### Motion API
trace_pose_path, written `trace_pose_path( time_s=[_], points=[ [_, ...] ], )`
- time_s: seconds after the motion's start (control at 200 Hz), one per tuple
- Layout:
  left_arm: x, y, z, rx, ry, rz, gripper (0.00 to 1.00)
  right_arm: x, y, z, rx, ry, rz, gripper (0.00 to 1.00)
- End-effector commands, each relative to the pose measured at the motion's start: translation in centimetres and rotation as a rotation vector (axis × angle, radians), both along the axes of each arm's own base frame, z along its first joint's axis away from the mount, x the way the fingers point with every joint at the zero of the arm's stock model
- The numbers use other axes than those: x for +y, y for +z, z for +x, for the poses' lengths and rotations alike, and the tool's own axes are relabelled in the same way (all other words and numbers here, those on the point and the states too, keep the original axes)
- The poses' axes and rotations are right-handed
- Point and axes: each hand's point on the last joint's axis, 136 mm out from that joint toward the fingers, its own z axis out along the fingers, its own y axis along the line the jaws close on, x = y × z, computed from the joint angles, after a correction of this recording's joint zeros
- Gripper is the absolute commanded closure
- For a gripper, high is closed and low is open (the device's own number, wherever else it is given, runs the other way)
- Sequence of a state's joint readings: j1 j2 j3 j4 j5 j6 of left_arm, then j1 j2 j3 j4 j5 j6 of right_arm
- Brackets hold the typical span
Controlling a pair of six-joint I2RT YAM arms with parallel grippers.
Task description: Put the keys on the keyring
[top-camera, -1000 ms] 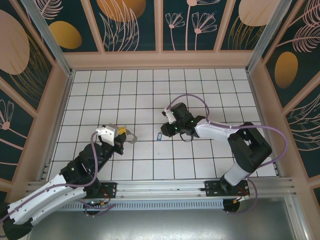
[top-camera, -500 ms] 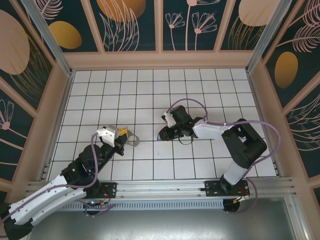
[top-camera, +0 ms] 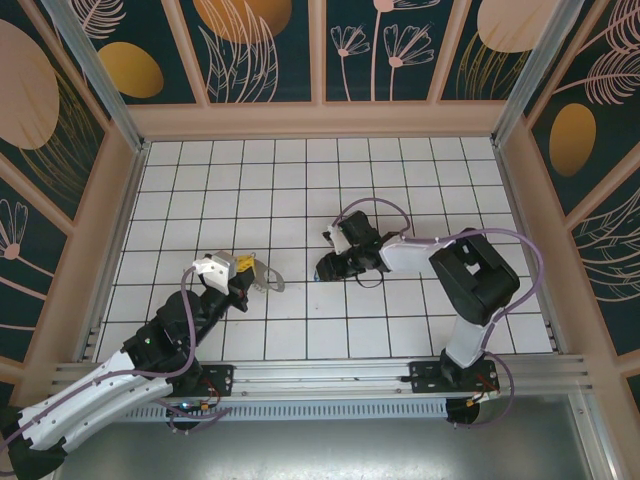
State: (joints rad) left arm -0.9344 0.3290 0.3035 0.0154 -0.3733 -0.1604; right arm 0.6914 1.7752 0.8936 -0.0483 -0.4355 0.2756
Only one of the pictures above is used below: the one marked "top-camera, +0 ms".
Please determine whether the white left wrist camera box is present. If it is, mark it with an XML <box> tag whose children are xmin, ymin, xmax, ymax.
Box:
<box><xmin>192</xmin><ymin>252</ymin><xmax>239</xmax><ymax>294</ymax></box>

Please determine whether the galvanised metal sheet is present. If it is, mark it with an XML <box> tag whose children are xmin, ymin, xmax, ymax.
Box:
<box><xmin>49</xmin><ymin>394</ymin><xmax>616</xmax><ymax>480</ymax></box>

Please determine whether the small circuit board with wires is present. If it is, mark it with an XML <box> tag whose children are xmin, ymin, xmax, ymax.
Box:
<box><xmin>167</xmin><ymin>398</ymin><xmax>215</xmax><ymax>419</ymax></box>

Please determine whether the grey slotted cable duct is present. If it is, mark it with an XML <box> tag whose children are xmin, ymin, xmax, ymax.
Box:
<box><xmin>117</xmin><ymin>399</ymin><xmax>450</xmax><ymax>422</ymax></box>

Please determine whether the yellow power connector with wires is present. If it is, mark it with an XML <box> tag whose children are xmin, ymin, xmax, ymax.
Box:
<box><xmin>463</xmin><ymin>388</ymin><xmax>501</xmax><ymax>409</ymax></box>

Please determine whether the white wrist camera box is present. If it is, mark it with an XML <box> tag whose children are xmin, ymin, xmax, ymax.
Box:
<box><xmin>324</xmin><ymin>224</ymin><xmax>351</xmax><ymax>256</ymax></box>
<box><xmin>192</xmin><ymin>252</ymin><xmax>239</xmax><ymax>294</ymax></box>

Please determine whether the aluminium corner post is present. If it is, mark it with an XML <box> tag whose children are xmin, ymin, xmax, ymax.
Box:
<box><xmin>490</xmin><ymin>0</ymin><xmax>575</xmax><ymax>147</ymax></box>
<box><xmin>40</xmin><ymin>0</ymin><xmax>151</xmax><ymax>154</ymax></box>

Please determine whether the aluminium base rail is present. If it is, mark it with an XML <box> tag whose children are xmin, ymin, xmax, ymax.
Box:
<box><xmin>48</xmin><ymin>353</ymin><xmax>587</xmax><ymax>402</ymax></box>

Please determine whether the aluminium side rail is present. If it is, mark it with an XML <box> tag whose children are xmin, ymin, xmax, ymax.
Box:
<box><xmin>74</xmin><ymin>142</ymin><xmax>151</xmax><ymax>364</ymax></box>
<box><xmin>492</xmin><ymin>139</ymin><xmax>569</xmax><ymax>354</ymax></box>

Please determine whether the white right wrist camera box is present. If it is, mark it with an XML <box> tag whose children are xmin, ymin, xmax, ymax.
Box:
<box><xmin>324</xmin><ymin>224</ymin><xmax>351</xmax><ymax>256</ymax></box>

